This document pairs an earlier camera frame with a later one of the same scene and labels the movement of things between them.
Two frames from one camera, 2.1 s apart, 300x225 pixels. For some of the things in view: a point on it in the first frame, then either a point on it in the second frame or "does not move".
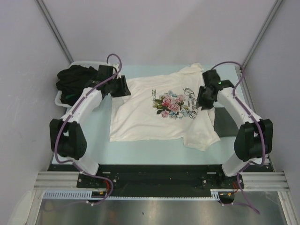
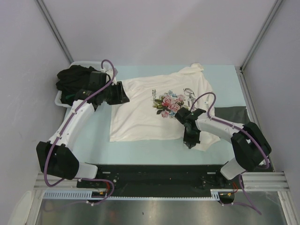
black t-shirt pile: (71, 81) does not move
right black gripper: (200, 102) → (191, 142)
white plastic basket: (95, 64) does not move
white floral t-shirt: (163, 107) does not move
